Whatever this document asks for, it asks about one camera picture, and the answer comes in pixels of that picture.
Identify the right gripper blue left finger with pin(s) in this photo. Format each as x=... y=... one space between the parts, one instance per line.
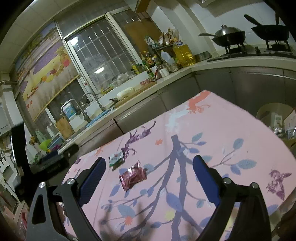
x=89 y=179

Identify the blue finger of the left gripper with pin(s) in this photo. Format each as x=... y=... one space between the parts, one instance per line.
x=71 y=150

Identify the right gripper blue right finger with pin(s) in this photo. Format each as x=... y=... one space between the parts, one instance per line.
x=208 y=178

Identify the green white wrapper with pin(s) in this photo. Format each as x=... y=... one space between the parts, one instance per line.
x=115 y=160

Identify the red foil wrapper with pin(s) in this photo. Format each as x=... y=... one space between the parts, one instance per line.
x=132 y=176

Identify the chrome kitchen faucet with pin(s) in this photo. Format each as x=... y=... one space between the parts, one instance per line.
x=87 y=108

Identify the beige trash bin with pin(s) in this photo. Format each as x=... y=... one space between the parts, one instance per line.
x=273 y=115

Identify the wooden cutting board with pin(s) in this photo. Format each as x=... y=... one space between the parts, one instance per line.
x=64 y=128

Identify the pink floral tablecloth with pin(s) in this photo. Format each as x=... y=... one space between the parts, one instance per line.
x=171 y=204

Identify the white mug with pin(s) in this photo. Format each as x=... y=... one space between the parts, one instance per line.
x=164 y=72

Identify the large cooking oil bottle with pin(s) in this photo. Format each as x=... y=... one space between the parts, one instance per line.
x=183 y=54

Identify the white plastic jug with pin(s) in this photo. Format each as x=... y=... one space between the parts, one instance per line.
x=167 y=58

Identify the steel wok with lid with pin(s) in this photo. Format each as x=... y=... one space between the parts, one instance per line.
x=226 y=36

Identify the gas stove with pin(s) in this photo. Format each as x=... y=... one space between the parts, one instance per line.
x=275 y=49

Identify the black frying pan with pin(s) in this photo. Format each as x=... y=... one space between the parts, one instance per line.
x=269 y=32

